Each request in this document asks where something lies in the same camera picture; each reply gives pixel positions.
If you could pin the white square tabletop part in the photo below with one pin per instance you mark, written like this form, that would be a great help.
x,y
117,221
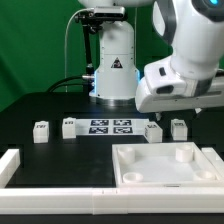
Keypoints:
x,y
166,165

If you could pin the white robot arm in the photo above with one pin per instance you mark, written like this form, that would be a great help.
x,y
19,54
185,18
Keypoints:
x,y
193,29

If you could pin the fiducial marker sheet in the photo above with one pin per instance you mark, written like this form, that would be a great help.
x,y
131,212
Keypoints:
x,y
110,127

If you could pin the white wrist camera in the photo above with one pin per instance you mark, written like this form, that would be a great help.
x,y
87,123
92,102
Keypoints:
x,y
171,76

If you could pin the white U-shaped fence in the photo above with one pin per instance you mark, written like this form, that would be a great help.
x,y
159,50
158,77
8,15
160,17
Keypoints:
x,y
102,200

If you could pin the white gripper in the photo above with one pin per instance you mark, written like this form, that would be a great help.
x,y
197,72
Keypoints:
x,y
146,103

